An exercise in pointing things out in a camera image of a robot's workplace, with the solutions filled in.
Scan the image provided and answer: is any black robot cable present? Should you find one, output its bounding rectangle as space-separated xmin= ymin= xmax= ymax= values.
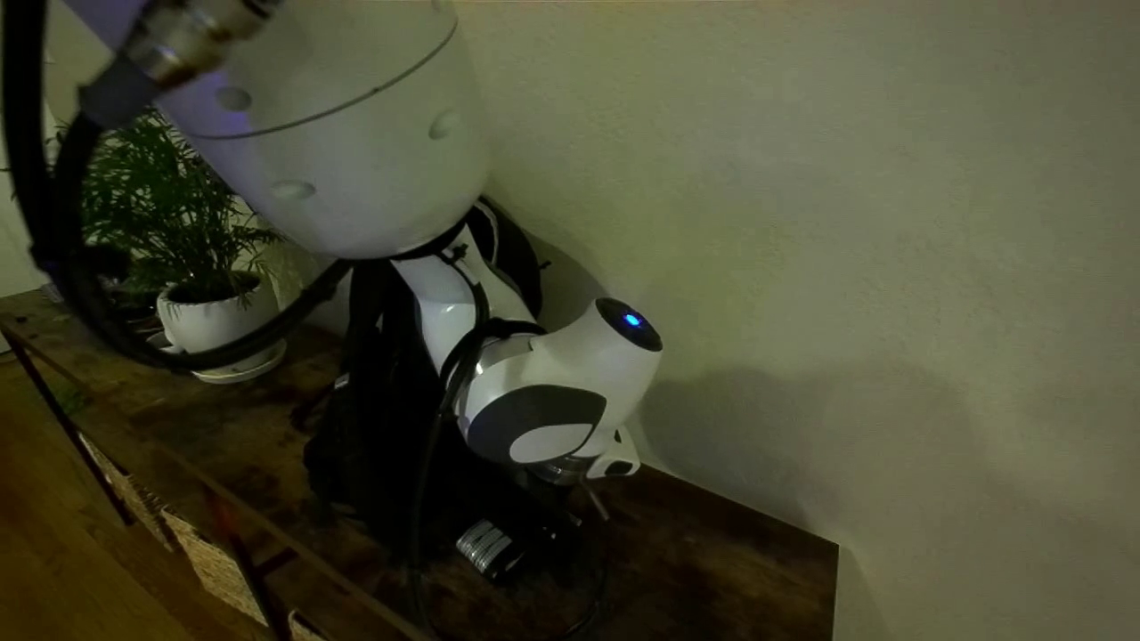
xmin=0 ymin=0 xmax=552 ymax=621

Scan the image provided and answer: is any green palm plant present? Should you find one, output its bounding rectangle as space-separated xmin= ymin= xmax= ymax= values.
xmin=78 ymin=115 xmax=286 ymax=303

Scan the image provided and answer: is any white plant saucer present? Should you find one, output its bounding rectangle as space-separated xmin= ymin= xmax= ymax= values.
xmin=186 ymin=337 xmax=293 ymax=388

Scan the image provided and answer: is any white ceramic plant pot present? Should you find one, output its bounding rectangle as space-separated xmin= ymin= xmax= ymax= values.
xmin=154 ymin=269 xmax=290 ymax=373

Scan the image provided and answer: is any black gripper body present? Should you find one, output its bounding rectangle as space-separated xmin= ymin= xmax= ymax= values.
xmin=519 ymin=465 xmax=599 ymax=544

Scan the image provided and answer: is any dark wooden table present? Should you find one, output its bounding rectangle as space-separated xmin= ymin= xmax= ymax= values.
xmin=0 ymin=283 xmax=839 ymax=641

